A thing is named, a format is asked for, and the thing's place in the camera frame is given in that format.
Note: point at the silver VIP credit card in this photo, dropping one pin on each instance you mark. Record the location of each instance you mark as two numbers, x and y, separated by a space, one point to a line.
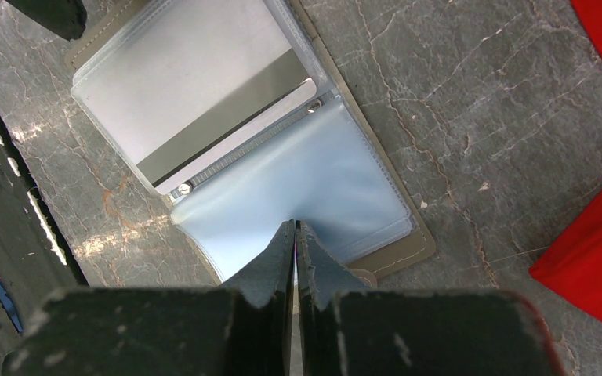
181 84

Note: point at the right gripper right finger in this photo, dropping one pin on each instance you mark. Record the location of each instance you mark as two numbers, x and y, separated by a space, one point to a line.
348 328

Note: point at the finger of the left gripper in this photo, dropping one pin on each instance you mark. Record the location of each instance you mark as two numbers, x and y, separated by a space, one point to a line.
65 18

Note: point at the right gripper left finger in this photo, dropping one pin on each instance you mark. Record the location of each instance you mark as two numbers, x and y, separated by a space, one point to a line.
241 327

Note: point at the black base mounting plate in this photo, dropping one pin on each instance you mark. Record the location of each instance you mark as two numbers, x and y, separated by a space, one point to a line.
35 259

